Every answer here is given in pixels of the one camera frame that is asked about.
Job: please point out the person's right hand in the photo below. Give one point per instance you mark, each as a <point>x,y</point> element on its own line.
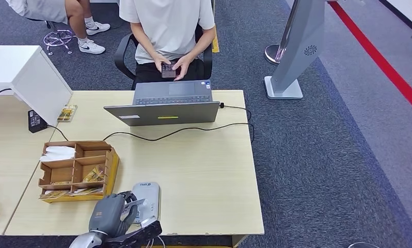
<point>158,61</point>

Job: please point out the person's left hand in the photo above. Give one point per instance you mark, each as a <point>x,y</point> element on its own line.
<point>186,65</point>

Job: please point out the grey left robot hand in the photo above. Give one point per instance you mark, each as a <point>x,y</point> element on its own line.
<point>106,214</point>

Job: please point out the black smartphone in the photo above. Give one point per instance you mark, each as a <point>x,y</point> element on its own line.
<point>169,71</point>

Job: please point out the person's left forearm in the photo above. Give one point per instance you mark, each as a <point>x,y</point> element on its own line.
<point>202,42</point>

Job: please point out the person's right forearm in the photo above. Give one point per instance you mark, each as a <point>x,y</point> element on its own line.
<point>144,41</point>

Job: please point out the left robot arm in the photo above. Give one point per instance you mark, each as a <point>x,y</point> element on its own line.
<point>84,241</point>

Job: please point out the person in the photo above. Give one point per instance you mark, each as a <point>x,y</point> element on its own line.
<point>41,8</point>
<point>168,24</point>

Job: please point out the grey card reader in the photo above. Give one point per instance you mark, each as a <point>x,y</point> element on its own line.
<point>150,195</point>

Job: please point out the black office chair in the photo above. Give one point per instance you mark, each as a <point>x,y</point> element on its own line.
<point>208,61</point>

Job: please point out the wooden divided box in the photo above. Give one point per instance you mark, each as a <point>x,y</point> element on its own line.
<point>111,171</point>

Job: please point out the grey laptop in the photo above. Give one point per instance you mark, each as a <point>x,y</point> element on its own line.
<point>165,114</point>

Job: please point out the white tissue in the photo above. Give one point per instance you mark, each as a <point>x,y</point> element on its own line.
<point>58,153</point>

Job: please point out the chrome stanchion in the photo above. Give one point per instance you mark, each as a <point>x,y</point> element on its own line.
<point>273,54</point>

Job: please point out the chrome stool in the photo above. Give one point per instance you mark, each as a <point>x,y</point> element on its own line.
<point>57,37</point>

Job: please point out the black power adapter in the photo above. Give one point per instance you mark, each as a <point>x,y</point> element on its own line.
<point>36,121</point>

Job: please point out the grey kiosk stand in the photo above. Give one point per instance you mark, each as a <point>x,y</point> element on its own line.
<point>300,41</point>

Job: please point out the white platform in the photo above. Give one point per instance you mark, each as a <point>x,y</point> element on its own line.
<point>407,10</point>

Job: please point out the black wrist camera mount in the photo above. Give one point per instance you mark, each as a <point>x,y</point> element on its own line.
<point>137,234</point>

